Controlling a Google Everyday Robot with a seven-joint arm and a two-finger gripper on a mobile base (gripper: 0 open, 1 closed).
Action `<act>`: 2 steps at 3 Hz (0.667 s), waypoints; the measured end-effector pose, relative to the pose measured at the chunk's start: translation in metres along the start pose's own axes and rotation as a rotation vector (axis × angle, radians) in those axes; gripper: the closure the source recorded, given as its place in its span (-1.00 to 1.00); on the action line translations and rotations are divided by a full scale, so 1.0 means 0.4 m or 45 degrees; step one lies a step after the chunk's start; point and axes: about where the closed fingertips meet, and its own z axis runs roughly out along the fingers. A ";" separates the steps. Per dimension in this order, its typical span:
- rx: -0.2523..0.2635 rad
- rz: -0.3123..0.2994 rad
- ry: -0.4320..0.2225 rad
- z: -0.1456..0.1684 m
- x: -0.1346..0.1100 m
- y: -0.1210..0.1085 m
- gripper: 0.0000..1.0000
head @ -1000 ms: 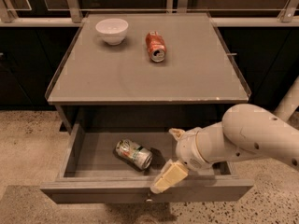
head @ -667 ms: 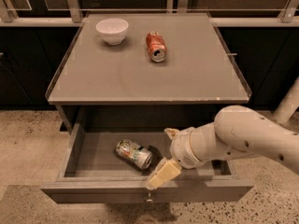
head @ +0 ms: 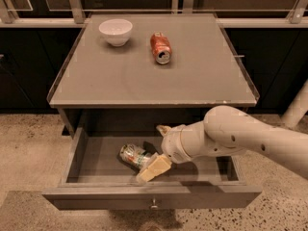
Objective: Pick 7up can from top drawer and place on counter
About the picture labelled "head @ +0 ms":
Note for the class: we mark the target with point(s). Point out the grey top drawer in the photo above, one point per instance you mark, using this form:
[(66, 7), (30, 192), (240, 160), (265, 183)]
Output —
[(96, 178)]

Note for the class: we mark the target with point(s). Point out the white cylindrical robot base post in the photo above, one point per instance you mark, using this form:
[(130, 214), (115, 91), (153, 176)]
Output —
[(297, 109)]

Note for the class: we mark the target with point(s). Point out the metal drawer knob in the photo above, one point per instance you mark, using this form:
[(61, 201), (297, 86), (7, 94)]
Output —
[(153, 205)]

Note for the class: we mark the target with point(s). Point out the white ceramic bowl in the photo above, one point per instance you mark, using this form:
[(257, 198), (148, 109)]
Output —
[(116, 31)]

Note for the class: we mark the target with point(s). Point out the green white 7up can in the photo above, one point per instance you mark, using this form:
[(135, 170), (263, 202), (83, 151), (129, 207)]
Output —
[(134, 155)]

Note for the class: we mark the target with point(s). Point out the grey metal railing frame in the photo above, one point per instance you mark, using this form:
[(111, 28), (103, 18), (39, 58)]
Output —
[(77, 13)]

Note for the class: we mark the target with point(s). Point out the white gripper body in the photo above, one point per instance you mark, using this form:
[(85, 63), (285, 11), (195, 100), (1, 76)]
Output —
[(172, 143)]

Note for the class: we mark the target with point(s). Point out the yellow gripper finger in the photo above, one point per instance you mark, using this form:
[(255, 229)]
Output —
[(163, 129), (156, 165)]

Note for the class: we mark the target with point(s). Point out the grey cabinet with counter top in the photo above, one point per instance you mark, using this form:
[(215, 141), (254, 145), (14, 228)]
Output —
[(203, 70)]

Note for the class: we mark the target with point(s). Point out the orange soda can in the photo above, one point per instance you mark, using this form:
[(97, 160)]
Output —
[(160, 47)]

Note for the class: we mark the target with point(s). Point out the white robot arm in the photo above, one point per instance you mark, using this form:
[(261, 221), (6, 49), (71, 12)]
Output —
[(227, 131)]

